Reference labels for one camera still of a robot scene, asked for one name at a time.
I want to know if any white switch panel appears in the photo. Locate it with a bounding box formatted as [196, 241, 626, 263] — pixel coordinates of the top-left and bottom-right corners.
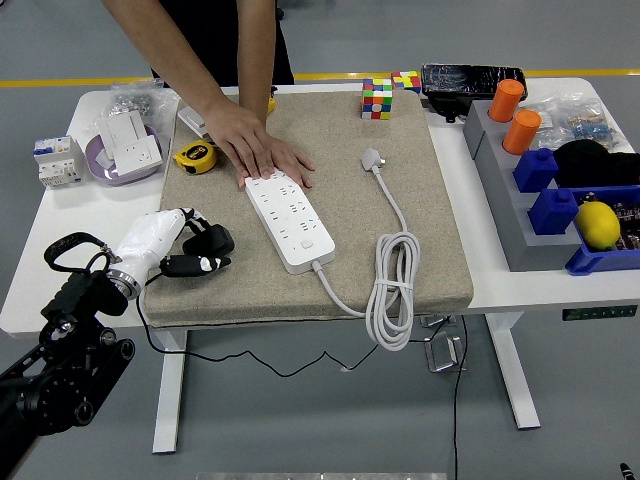
[96, 110, 149, 161]

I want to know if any white table leg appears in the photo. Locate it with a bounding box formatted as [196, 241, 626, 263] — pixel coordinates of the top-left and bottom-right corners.
[485, 312, 542, 431]
[151, 329, 189, 455]

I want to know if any yellow tape measure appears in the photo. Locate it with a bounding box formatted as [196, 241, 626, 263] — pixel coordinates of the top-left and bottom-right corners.
[173, 140, 219, 176]

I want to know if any table height control panel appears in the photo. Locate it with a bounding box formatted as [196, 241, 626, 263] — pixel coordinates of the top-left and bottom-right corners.
[561, 304, 639, 322]

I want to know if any grey-brown table mat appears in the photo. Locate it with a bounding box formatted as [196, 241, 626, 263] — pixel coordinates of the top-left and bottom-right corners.
[141, 89, 475, 329]

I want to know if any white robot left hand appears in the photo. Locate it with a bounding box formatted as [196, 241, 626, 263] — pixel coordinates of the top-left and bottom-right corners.
[113, 207, 233, 288]

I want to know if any person's left hand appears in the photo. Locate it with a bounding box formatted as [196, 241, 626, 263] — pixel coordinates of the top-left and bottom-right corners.
[235, 130, 317, 190]

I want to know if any clear bag of parts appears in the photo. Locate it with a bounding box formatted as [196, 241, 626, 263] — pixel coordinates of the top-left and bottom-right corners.
[524, 94, 629, 154]

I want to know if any thin black adapter cord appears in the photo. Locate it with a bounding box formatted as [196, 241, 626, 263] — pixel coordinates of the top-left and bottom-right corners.
[135, 272, 451, 379]

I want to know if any small colourful puzzle cube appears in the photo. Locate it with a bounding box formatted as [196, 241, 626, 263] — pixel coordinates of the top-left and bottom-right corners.
[390, 70, 423, 95]

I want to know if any clear acrylic stand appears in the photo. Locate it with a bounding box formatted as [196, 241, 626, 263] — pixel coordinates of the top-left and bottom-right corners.
[423, 329, 469, 374]
[418, 314, 459, 330]

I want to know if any clear bag of screws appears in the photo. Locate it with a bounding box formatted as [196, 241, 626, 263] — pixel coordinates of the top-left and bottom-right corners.
[107, 79, 180, 132]

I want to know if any yellow lemon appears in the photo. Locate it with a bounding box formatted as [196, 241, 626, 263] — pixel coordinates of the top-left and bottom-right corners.
[574, 200, 622, 251]

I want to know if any black film-wrapped box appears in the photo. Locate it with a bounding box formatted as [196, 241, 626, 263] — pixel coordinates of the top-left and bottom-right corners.
[420, 62, 529, 125]

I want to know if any grey stepped peg base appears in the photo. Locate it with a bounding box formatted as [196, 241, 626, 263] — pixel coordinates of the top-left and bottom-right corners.
[462, 99, 596, 274]

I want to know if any black power adapter plug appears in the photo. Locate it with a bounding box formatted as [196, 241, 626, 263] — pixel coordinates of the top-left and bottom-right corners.
[182, 223, 236, 257]

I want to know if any blue plastic bin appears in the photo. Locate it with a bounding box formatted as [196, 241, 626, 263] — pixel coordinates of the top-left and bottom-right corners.
[564, 184, 640, 277]

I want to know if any large colourful puzzle cube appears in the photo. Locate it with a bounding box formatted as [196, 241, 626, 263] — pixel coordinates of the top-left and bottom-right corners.
[361, 77, 394, 121]

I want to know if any white circuit breaker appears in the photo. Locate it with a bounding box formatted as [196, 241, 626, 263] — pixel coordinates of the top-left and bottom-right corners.
[32, 135, 85, 190]

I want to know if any orange cylinder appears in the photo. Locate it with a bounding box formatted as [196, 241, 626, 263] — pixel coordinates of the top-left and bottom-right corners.
[502, 109, 543, 156]
[488, 78, 526, 124]

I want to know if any white power strip cable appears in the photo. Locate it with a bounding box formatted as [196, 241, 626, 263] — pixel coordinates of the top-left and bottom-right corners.
[310, 146, 422, 353]

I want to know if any purple bowl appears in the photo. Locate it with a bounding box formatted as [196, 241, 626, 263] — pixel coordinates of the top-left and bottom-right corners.
[84, 124, 165, 187]

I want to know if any blue peg block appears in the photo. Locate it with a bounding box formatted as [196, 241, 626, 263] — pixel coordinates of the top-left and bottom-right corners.
[512, 147, 560, 194]
[527, 187, 581, 237]

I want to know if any white power strip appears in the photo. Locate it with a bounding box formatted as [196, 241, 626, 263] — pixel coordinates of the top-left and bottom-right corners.
[243, 169, 337, 275]

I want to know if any person's right hand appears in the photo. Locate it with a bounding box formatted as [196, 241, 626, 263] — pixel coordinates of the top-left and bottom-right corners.
[202, 94, 277, 181]

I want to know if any white wall socket panel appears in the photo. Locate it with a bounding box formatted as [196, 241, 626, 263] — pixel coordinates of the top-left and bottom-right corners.
[113, 137, 165, 177]

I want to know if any black floor cable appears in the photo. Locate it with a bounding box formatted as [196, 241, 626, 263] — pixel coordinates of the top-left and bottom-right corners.
[451, 315, 470, 480]

